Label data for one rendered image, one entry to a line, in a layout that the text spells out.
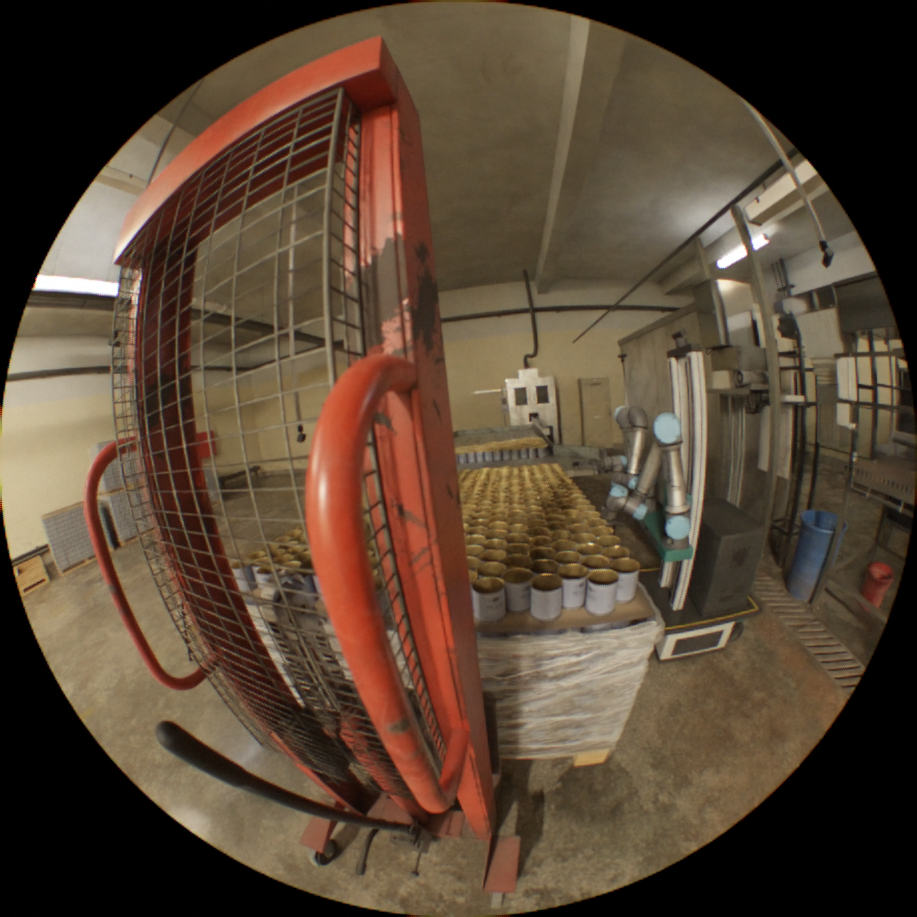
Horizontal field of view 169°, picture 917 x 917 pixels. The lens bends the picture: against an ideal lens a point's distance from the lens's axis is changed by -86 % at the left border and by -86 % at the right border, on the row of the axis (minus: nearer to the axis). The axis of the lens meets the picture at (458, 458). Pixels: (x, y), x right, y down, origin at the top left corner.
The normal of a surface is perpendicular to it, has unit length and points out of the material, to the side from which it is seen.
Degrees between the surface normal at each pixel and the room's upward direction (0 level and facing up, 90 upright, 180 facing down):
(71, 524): 89
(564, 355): 90
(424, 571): 90
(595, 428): 90
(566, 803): 0
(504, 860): 0
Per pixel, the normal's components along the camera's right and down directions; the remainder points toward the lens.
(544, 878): -0.11, -0.98
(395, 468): -0.16, 0.19
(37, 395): 0.98, -0.07
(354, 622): 0.29, 0.10
